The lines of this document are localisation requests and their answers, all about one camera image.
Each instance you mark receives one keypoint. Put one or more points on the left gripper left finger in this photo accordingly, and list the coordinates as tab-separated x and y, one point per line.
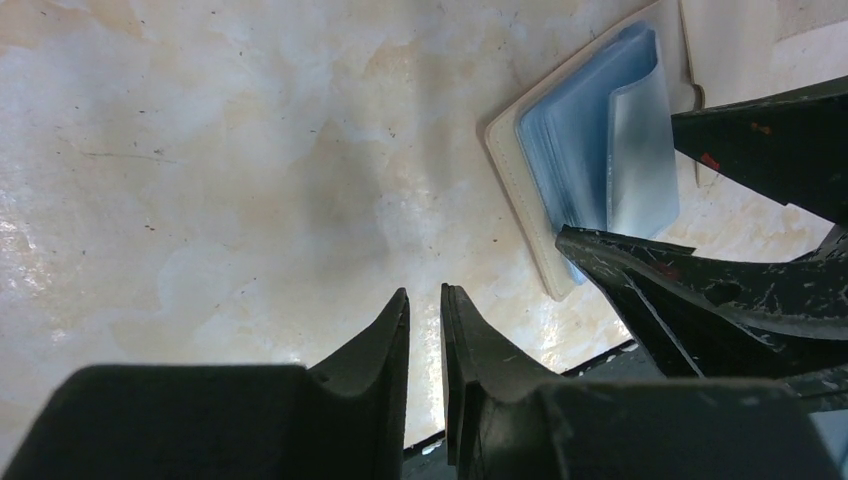
343	418

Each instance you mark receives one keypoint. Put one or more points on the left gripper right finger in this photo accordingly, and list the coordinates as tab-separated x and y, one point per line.
510	417

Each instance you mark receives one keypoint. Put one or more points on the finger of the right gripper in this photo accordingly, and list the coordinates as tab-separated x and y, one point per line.
790	147
708	318

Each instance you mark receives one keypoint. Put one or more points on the beige card holder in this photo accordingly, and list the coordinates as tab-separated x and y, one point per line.
590	145

